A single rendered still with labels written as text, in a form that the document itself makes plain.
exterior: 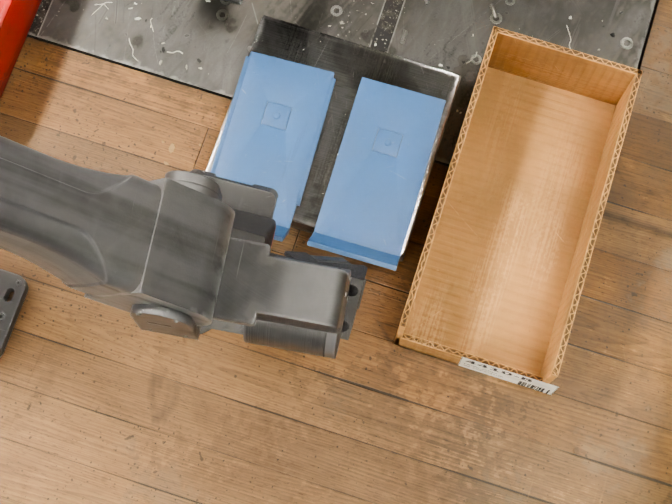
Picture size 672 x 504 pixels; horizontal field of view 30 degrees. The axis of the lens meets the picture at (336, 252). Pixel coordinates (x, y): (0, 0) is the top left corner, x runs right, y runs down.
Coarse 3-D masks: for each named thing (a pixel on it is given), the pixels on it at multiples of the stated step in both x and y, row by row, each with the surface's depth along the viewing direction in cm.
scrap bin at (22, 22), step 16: (0, 0) 104; (16, 0) 99; (32, 0) 103; (0, 16) 98; (16, 16) 100; (32, 16) 104; (0, 32) 98; (16, 32) 101; (0, 48) 99; (16, 48) 102; (0, 64) 100; (0, 80) 101; (0, 96) 102
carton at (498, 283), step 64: (512, 64) 102; (576, 64) 98; (512, 128) 102; (576, 128) 102; (448, 192) 101; (512, 192) 101; (576, 192) 101; (448, 256) 99; (512, 256) 99; (576, 256) 97; (448, 320) 98; (512, 320) 98
